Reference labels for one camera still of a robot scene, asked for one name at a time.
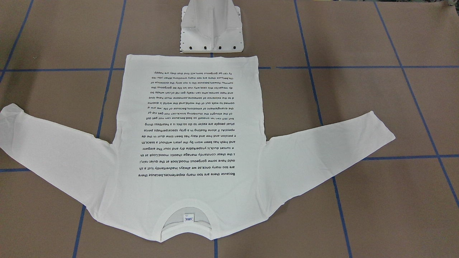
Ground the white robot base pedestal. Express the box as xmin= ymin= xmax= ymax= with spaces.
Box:
xmin=180 ymin=0 xmax=244 ymax=53

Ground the white long-sleeve printed shirt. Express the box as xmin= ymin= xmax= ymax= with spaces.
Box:
xmin=1 ymin=54 xmax=395 ymax=242

